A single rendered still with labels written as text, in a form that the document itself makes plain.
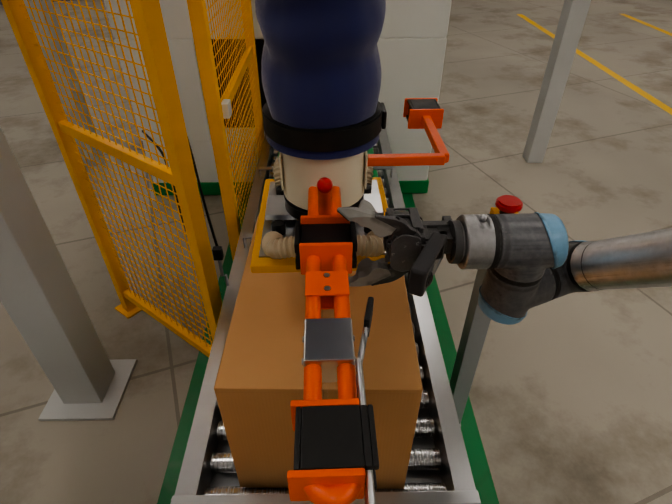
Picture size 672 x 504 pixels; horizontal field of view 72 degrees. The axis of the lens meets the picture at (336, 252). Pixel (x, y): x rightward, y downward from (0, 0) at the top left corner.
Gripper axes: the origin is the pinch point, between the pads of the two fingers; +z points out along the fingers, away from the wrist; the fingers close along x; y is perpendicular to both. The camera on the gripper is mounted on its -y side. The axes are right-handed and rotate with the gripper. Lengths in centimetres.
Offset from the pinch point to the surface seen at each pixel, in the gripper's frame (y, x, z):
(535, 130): 269, -97, -161
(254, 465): -4, -59, 19
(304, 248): -1.7, 2.1, 4.9
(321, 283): -8.8, 1.2, 2.4
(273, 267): 10.5, -11.7, 11.6
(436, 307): 111, -124, -56
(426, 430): 10, -70, -25
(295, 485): -36.7, 0.6, 5.1
